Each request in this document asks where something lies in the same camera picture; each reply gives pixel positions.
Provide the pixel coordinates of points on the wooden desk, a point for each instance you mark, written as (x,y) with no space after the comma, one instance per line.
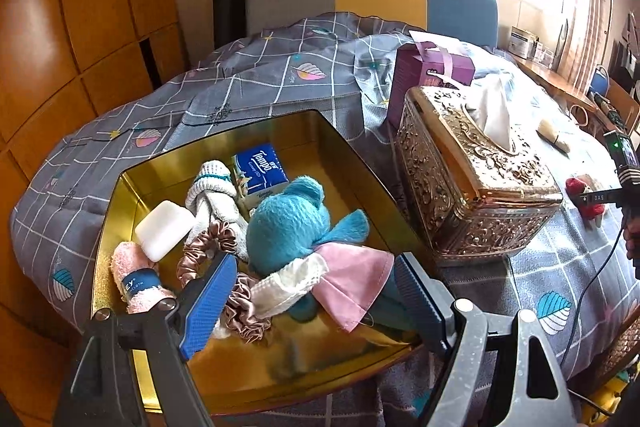
(550,79)

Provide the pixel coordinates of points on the grey printed checked blanket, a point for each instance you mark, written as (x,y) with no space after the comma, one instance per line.
(100,147)

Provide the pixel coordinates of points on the blue plush toy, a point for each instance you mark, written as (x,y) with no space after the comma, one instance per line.
(285,232)

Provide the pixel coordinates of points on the wooden wardrobe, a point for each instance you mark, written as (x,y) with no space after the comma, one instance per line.
(75,32)

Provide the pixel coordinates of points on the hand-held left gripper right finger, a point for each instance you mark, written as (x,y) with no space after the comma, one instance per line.
(415,292)

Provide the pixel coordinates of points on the pink satin scrunchie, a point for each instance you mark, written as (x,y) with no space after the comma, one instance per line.
(245,317)
(207,242)

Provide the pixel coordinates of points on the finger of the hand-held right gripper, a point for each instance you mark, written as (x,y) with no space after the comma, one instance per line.
(597,198)

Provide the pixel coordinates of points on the white soap bar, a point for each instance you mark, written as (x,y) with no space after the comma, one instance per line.
(162,229)

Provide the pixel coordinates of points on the white mesh face mask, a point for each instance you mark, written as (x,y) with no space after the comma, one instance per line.
(285,289)

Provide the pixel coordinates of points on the ornate metal tissue box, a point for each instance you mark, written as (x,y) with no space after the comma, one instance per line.
(450,187)

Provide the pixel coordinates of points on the white box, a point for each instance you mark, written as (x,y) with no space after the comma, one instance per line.
(522,42)

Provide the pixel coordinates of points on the pink face mask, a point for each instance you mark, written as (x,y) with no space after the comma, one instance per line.
(355,277)

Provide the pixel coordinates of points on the gold metal tin box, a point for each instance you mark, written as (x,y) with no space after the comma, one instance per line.
(280,357)

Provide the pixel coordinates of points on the person's right hand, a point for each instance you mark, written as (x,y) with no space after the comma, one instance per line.
(633,242)

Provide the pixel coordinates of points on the white knit sock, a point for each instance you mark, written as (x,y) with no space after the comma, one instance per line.
(210,172)

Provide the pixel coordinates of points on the purple cardboard box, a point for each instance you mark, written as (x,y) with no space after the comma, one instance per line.
(415,72)

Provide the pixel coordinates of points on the red fuzzy sock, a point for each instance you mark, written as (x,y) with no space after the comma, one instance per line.
(575,184)

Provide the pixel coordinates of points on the pink dishcloth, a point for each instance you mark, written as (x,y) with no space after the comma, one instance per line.
(127,262)

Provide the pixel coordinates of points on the pink patterned curtain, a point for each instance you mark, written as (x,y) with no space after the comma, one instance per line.
(590,7)

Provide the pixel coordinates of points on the wicker chair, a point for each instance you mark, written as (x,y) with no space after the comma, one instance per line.
(620,347)

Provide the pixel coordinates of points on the white tissue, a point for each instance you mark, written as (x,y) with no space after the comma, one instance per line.
(492,112)

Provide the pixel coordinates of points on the blue tissue packet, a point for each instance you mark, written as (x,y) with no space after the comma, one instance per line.
(262,164)

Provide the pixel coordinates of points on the beige rolled cloth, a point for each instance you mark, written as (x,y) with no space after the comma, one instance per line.
(550,129)

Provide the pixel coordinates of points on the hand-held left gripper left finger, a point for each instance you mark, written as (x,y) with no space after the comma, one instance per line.
(210,302)

